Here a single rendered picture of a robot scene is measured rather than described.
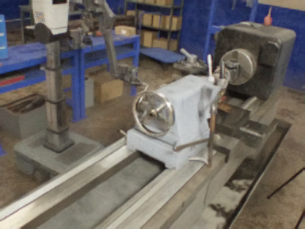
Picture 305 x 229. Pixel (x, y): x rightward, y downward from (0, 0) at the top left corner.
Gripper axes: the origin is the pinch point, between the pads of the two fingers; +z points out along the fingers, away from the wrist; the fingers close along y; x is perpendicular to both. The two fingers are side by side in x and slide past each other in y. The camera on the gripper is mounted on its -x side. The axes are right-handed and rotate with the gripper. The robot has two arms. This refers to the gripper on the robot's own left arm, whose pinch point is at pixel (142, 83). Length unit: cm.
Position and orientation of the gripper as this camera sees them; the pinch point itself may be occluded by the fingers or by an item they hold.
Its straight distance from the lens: 215.9
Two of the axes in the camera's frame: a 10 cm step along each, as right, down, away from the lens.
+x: -4.2, 9.0, -0.9
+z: 8.1, 3.2, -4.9
